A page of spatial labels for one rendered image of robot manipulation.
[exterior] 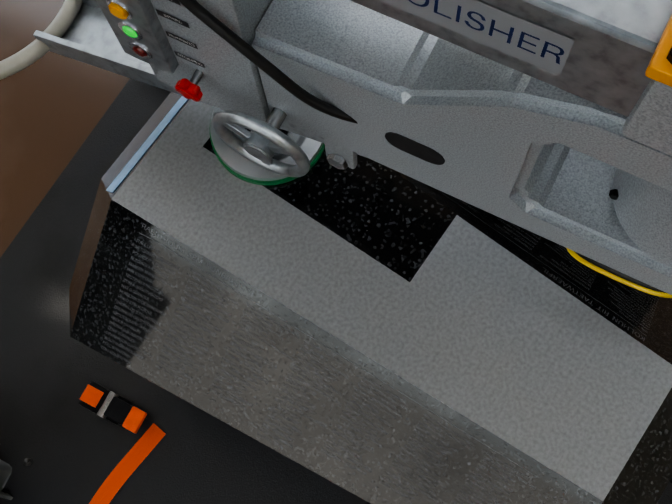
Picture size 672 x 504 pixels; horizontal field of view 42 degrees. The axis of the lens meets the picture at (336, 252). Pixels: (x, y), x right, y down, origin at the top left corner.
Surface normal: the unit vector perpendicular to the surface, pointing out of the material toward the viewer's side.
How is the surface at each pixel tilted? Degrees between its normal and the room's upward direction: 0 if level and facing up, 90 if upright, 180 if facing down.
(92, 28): 15
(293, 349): 45
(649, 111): 90
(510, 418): 0
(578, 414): 0
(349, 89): 90
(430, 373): 0
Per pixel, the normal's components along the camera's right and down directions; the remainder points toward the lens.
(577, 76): -0.45, 0.86
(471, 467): -0.41, 0.37
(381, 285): -0.04, -0.29
